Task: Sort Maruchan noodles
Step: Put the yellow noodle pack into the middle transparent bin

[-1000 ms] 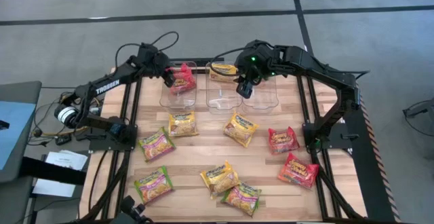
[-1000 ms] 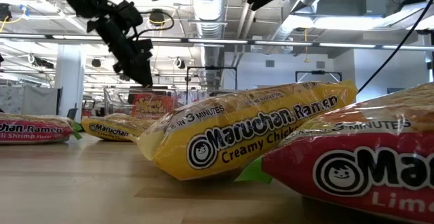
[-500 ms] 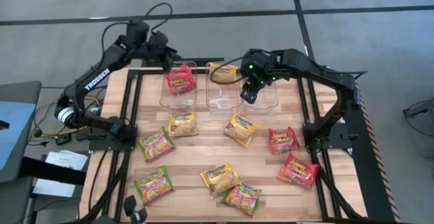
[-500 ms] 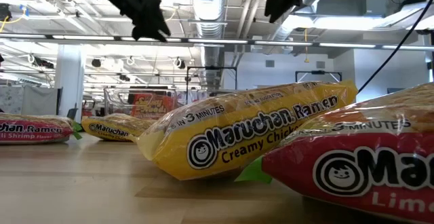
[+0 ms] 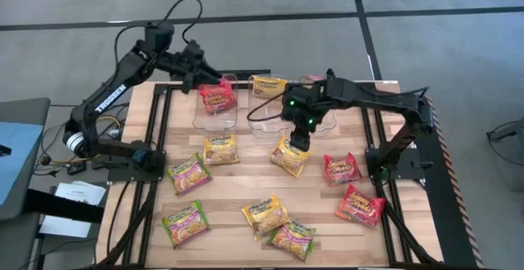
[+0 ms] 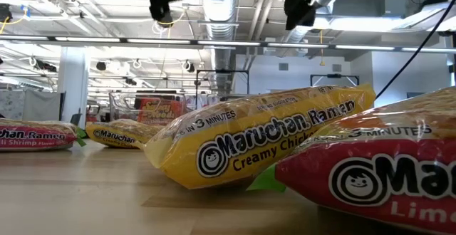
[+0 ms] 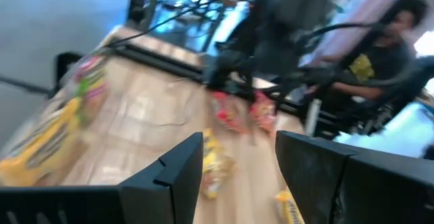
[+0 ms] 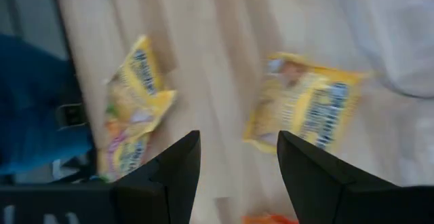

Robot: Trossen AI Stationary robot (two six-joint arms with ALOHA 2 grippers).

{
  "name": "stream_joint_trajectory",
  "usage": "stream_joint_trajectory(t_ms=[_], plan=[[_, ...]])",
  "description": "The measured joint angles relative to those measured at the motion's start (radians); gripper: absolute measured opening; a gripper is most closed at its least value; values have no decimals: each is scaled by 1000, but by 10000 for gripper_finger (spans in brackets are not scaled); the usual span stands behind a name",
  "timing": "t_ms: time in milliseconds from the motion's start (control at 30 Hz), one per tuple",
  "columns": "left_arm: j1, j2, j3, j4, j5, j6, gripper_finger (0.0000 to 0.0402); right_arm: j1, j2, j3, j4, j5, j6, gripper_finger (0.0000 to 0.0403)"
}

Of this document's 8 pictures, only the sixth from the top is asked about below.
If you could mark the yellow Maruchan ramen packet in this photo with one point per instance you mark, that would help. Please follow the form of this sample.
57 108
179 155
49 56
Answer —
249 146
117 135

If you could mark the grey partition curtain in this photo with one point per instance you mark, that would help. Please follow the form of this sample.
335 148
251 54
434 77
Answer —
39 105

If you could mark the green pink Maruchan ramen packet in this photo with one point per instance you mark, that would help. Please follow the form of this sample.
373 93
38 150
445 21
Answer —
35 137
374 178

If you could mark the long ceiling light bar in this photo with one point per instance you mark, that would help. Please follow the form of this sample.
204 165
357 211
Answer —
160 41

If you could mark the white column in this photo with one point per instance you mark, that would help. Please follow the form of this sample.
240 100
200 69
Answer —
73 85

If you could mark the red Saucy Noods packet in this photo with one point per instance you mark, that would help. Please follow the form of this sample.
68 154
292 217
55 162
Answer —
158 112

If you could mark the clear plastic bin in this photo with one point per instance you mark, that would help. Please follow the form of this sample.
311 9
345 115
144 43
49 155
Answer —
123 110
199 103

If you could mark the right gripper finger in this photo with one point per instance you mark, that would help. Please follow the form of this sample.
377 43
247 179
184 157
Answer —
297 10

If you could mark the black station frame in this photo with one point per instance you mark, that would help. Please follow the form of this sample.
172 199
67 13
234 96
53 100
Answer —
335 75
222 71

